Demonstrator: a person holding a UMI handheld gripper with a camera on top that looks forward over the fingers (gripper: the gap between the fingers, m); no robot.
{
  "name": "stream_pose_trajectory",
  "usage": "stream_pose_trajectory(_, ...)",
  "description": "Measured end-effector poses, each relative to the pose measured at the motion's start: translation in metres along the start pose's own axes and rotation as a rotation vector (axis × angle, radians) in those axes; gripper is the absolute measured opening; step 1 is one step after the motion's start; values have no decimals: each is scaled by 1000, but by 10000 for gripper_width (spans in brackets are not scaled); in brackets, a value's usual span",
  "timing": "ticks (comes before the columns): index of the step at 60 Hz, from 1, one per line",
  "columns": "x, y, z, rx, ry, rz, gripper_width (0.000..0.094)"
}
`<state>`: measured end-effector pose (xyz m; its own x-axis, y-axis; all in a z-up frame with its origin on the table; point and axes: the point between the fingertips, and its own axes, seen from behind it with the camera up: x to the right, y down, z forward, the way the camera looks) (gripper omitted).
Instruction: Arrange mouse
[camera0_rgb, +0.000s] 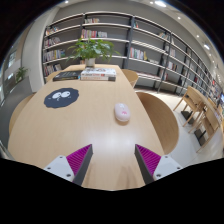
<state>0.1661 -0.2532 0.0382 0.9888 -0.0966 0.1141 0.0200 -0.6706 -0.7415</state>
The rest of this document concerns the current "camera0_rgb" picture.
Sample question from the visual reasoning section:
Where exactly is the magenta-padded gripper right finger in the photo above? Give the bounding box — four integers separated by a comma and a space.
134, 143, 184, 185

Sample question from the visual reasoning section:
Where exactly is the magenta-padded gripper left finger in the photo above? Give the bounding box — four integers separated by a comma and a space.
43, 143, 94, 187

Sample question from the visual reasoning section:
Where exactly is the pink white computer mouse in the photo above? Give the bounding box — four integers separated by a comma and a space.
114, 102, 131, 123

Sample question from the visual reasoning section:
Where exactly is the dark cloud-shaped mouse pad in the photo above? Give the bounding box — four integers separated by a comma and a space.
43, 87, 80, 110

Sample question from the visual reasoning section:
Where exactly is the black hardcover book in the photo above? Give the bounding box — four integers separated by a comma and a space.
52, 70, 83, 82

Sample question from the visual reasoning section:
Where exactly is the white book with dark spine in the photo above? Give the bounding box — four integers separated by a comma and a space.
80, 74, 117, 82

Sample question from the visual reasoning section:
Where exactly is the small green floor plant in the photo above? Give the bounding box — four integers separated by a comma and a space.
14, 66, 29, 84

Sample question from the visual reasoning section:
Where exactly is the white illustrated book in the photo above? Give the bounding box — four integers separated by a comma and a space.
80, 67, 118, 78

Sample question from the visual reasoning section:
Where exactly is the green potted plant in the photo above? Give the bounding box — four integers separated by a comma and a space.
67, 37, 121, 69

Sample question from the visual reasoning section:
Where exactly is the grey bookshelf unit with books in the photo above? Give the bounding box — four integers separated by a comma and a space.
41, 10, 224, 108

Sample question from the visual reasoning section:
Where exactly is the group of ceiling lights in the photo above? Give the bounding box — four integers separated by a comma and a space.
63, 0, 211, 51

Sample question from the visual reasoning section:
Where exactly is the group of wooden frame chairs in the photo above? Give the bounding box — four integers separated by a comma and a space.
173, 85, 224, 154

